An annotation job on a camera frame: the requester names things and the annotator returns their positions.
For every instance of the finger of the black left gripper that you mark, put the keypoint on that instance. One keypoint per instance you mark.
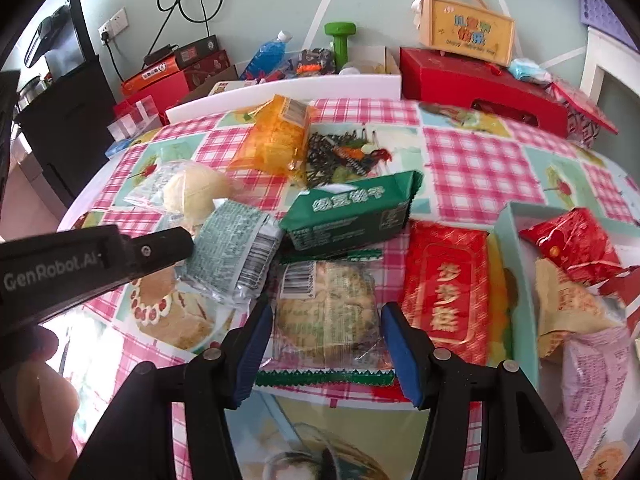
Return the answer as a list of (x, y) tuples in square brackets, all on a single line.
[(159, 250)]

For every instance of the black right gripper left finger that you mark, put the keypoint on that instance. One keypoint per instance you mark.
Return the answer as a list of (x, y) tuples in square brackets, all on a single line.
[(134, 440)]

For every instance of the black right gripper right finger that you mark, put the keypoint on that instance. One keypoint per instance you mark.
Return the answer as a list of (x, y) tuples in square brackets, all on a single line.
[(519, 438)]

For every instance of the grey-green snack packet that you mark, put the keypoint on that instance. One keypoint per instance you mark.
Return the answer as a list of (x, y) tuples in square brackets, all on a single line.
[(232, 254)]

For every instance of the red gold-lettered cake packet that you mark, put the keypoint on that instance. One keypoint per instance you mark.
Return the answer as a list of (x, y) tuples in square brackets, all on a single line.
[(446, 288)]

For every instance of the green mung bean biscuit packet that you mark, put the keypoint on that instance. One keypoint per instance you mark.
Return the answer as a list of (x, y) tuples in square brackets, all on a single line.
[(337, 217)]

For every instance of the clear green-edged cake packet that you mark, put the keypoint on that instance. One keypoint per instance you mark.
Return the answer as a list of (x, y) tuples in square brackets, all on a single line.
[(327, 322)]

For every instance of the small red snack packet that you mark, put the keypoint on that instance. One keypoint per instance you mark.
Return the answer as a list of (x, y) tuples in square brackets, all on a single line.
[(625, 289)]

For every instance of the person's left hand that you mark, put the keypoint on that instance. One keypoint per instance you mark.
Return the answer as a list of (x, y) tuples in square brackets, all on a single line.
[(38, 407)]

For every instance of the round bun in clear bag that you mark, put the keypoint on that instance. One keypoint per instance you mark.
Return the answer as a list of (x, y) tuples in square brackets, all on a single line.
[(183, 188)]

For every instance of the pink snack packet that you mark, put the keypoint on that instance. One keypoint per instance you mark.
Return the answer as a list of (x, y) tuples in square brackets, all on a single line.
[(600, 393)]

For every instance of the clear acrylic box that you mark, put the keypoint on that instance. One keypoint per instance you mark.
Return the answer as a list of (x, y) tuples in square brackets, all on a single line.
[(134, 119)]

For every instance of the beige snack packet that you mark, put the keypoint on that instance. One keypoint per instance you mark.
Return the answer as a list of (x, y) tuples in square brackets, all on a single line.
[(565, 308)]

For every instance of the black cabinet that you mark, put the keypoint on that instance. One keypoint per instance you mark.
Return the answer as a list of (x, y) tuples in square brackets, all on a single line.
[(67, 129)]

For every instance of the red box stack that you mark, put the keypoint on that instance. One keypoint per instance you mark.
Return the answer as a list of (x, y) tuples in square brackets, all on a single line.
[(188, 84)]

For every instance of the teal cardboard box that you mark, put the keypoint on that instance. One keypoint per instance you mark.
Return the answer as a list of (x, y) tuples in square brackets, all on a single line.
[(518, 258)]

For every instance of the orange snack bag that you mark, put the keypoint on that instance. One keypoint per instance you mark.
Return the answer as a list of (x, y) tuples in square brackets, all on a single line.
[(277, 143)]

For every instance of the orange flat box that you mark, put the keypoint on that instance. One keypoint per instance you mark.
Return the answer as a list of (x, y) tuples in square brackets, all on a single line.
[(176, 59)]

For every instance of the pink checkered tablecloth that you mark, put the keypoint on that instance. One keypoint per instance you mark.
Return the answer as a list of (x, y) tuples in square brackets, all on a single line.
[(472, 167)]

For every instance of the blue water bottle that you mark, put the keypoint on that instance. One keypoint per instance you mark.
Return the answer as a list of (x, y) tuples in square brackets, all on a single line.
[(267, 58)]

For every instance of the green dumbbell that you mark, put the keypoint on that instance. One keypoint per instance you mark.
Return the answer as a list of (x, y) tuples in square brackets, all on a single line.
[(340, 32)]

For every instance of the large red gift box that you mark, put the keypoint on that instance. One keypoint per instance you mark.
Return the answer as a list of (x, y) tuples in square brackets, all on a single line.
[(446, 79)]

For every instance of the white shelf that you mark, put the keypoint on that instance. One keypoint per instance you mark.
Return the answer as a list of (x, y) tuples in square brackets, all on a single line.
[(607, 55)]

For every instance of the purple plastic basket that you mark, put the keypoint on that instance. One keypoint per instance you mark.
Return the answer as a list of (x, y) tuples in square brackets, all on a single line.
[(599, 15)]

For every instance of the white wall socket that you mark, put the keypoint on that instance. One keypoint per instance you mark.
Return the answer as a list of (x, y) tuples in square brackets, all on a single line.
[(114, 26)]

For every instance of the tan carry box with handle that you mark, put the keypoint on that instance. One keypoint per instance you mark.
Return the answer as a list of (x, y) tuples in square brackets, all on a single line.
[(465, 27)]

